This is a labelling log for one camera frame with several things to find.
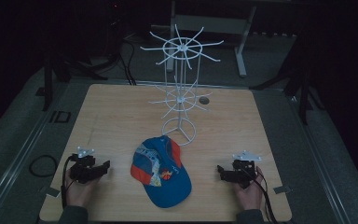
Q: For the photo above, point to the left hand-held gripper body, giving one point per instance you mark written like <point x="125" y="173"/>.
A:
<point x="82" y="168"/>

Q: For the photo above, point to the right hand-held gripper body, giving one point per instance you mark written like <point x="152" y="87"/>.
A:
<point x="242" y="172"/>

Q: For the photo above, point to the person's right hand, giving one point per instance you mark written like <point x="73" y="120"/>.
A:
<point x="250" y="194"/>

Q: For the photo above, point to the person's left hand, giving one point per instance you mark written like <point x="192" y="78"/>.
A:
<point x="79" y="191"/>

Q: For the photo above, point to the grey tape piece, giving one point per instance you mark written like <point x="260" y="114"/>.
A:
<point x="52" y="192"/>
<point x="282" y="189"/>

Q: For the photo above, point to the blue and orange cap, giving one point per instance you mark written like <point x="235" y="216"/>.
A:
<point x="163" y="177"/>

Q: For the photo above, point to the grey table grommet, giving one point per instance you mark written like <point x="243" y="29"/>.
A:
<point x="203" y="100"/>

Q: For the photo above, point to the black tripod stand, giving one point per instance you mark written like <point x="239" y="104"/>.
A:
<point x="47" y="90"/>
<point x="303" y="93"/>

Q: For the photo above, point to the white metal desk frame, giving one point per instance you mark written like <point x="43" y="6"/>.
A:
<point x="211" y="24"/>

